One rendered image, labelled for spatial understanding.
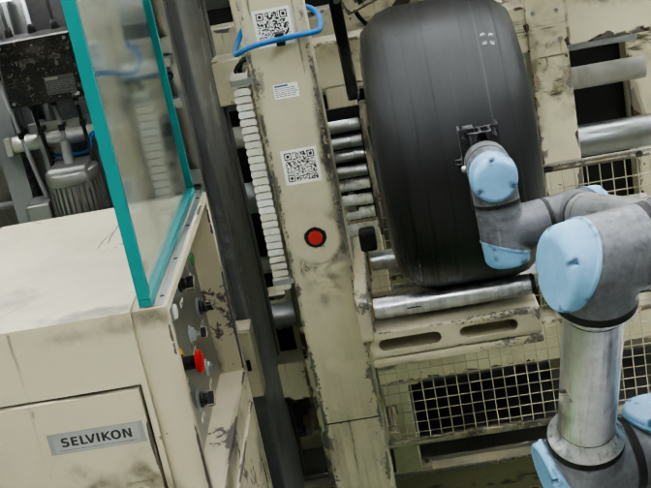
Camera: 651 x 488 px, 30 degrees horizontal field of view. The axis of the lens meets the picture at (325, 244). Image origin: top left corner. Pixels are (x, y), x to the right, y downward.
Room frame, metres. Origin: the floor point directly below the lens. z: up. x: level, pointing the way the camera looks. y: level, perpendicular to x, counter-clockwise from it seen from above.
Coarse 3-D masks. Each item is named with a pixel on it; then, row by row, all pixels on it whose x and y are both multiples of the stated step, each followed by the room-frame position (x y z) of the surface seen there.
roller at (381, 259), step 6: (372, 252) 2.63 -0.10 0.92; (378, 252) 2.62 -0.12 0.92; (384, 252) 2.62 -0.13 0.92; (390, 252) 2.61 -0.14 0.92; (372, 258) 2.61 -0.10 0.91; (378, 258) 2.61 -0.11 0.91; (384, 258) 2.61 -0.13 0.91; (390, 258) 2.60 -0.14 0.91; (372, 264) 2.60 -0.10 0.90; (378, 264) 2.60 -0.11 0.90; (384, 264) 2.60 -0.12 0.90; (390, 264) 2.60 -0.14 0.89; (396, 264) 2.60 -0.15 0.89
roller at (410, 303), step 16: (448, 288) 2.33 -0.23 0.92; (464, 288) 2.32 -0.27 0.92; (480, 288) 2.31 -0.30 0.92; (496, 288) 2.31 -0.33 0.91; (512, 288) 2.30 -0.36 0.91; (528, 288) 2.30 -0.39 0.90; (384, 304) 2.33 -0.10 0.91; (400, 304) 2.32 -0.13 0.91; (416, 304) 2.32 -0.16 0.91; (432, 304) 2.32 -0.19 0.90; (448, 304) 2.31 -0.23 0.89; (464, 304) 2.32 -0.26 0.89
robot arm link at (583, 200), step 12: (564, 192) 1.89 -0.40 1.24; (576, 192) 1.86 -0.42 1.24; (588, 192) 1.84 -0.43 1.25; (600, 192) 1.87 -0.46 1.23; (552, 204) 1.86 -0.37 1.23; (564, 204) 1.84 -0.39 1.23; (576, 204) 1.80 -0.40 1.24; (588, 204) 1.76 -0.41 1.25; (600, 204) 1.72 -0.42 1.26; (612, 204) 1.68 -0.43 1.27; (624, 204) 1.65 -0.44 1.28; (552, 216) 1.84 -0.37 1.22; (564, 216) 1.83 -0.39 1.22; (576, 216) 1.78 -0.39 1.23
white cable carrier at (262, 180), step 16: (240, 96) 2.44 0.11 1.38; (240, 112) 2.43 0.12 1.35; (256, 128) 2.43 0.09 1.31; (256, 144) 2.43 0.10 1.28; (256, 160) 2.43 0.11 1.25; (256, 176) 2.43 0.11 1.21; (256, 192) 2.43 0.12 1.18; (272, 192) 2.45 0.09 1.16; (272, 208) 2.43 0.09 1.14; (272, 224) 2.43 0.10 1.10; (272, 240) 2.43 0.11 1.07; (272, 256) 2.47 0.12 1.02; (272, 272) 2.43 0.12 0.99; (288, 272) 2.43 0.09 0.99; (288, 288) 2.43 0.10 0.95
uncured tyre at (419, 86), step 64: (448, 0) 2.44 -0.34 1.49; (384, 64) 2.30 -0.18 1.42; (448, 64) 2.26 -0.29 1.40; (512, 64) 2.26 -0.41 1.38; (384, 128) 2.23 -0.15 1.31; (448, 128) 2.19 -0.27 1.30; (512, 128) 2.18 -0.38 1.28; (384, 192) 2.24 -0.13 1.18; (448, 192) 2.17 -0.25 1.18; (448, 256) 2.22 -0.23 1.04
